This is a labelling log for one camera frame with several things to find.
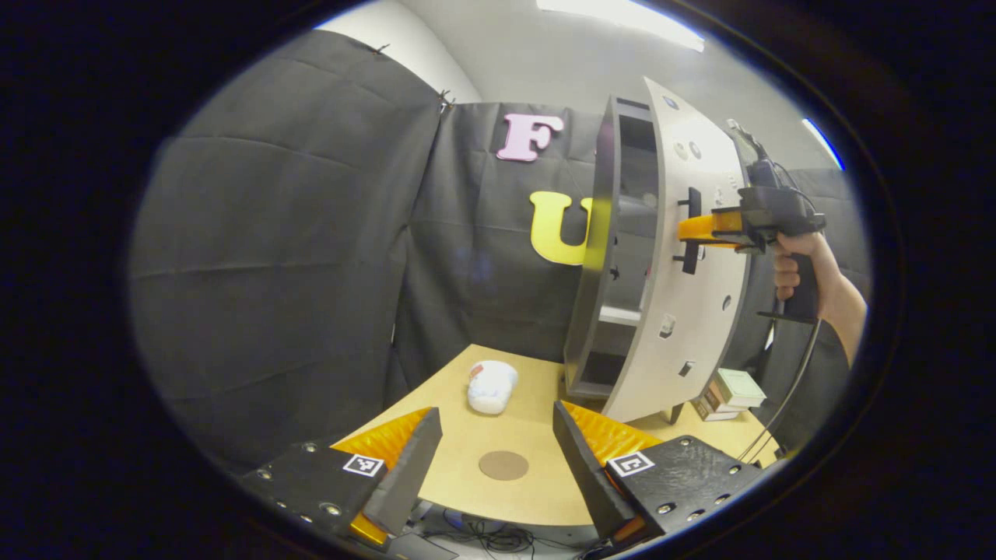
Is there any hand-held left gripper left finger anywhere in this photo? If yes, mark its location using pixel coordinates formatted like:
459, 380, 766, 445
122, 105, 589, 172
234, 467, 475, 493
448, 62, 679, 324
233, 406, 444, 555

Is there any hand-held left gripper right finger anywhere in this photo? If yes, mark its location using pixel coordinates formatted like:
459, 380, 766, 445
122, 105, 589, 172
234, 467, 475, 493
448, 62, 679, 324
551, 401, 767, 551

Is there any black cabinet door handle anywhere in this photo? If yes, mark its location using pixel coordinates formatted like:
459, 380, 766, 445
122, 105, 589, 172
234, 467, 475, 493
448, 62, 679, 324
675, 187, 703, 275

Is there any brown round coaster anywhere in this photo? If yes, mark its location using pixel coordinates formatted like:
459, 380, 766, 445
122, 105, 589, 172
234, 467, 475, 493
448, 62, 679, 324
478, 450, 530, 481

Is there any dark grey cabinet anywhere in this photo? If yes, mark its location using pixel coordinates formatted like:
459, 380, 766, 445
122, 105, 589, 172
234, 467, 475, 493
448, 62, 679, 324
564, 95, 686, 425

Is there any white soft packet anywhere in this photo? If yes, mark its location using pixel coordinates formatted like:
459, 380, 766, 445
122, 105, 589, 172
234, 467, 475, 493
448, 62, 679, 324
467, 360, 519, 415

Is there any green book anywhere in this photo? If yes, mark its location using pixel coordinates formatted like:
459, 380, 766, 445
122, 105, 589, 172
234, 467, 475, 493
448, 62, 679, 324
714, 368, 767, 408

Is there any black backdrop cloth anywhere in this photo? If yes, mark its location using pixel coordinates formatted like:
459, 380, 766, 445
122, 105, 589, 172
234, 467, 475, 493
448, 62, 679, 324
128, 30, 871, 475

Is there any black camera cable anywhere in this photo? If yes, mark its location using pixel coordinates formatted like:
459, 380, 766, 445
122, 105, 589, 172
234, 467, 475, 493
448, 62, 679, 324
726, 118, 816, 212

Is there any tangle of black cables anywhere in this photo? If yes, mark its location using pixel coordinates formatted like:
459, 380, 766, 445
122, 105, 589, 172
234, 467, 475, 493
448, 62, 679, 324
416, 504, 615, 560

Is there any black handle cable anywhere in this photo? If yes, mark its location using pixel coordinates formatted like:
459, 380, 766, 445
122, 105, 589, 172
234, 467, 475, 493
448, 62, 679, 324
735, 317, 824, 466

